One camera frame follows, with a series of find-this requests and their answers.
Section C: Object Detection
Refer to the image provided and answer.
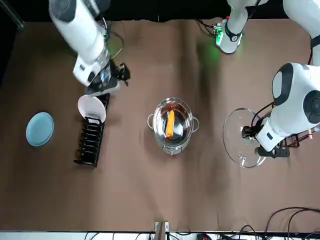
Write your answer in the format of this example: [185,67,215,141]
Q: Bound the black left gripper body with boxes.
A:
[250,124,263,139]

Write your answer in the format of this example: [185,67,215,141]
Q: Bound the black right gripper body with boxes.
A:
[108,61,123,88]

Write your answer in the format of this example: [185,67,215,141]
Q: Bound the glass pot lid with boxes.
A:
[222,107,268,169]

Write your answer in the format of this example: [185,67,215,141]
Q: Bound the orange corn cob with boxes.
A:
[165,109,176,140]

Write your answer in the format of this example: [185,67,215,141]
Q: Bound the pale pink plate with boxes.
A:
[77,94,107,121]

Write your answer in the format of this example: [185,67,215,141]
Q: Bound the stainless steel pot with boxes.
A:
[147,97,200,158]

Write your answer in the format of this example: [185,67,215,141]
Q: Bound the light blue plate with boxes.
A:
[25,111,55,147]

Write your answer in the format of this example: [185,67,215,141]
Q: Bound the black dish rack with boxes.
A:
[73,92,112,167]

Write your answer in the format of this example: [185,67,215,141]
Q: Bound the aluminium frame rail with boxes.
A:
[13,18,25,31]

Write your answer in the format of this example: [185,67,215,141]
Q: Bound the aluminium frame post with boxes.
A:
[154,221,169,240]

